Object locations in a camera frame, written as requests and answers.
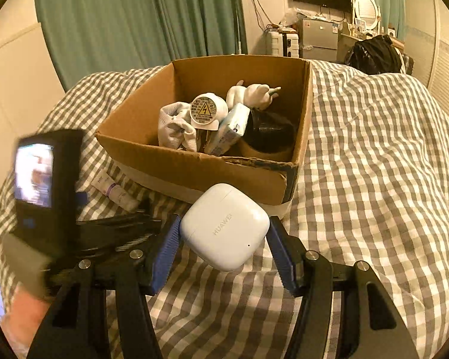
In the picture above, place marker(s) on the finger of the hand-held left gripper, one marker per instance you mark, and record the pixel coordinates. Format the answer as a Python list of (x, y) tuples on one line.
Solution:
[(127, 237), (108, 217)]

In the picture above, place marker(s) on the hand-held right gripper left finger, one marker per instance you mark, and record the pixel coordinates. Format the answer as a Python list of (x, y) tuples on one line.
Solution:
[(164, 258)]

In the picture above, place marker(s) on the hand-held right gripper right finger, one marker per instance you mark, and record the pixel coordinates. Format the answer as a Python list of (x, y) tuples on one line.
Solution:
[(283, 261)]

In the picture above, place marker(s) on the white cream tube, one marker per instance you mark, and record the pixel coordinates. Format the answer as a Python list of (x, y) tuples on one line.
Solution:
[(114, 191)]

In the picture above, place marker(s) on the white earbuds case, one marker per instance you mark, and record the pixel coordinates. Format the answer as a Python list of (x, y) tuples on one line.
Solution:
[(224, 228)]

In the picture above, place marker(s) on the cardboard box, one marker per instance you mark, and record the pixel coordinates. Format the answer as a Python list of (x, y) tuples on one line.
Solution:
[(194, 172)]

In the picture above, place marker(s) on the black tape roll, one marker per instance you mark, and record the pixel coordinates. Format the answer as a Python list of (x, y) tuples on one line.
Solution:
[(269, 134)]

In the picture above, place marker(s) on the blue tissue packet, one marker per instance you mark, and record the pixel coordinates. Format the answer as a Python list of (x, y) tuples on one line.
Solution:
[(228, 129)]

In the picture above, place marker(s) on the white round power adapter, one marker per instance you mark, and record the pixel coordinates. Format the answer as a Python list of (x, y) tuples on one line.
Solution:
[(207, 110)]

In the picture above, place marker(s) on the white toy figure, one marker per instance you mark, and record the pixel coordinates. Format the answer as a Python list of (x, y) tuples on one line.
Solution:
[(250, 95)]

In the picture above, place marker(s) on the person's left forearm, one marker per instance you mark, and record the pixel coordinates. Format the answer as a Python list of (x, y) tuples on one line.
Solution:
[(22, 321)]

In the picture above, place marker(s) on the grey checked blanket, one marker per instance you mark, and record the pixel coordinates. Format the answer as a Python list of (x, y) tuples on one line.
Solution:
[(359, 179)]

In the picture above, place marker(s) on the wide green curtain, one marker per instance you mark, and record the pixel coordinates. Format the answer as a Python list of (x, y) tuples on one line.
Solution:
[(134, 18)]

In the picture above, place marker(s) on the white suitcase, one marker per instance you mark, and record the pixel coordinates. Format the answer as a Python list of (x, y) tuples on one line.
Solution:
[(282, 43)]

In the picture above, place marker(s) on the wooden dresser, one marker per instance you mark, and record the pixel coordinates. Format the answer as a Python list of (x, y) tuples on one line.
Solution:
[(346, 46)]

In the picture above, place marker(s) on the small silver fridge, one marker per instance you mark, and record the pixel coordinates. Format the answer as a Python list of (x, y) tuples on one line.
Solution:
[(318, 39)]

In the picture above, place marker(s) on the black bag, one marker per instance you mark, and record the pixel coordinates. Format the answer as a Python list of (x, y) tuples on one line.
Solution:
[(376, 56)]

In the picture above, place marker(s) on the white oval mirror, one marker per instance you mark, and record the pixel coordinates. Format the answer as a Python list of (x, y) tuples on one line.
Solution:
[(366, 9)]

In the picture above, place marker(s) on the white louvred wardrobe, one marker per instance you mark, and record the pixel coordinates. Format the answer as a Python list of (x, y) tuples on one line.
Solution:
[(447, 45)]

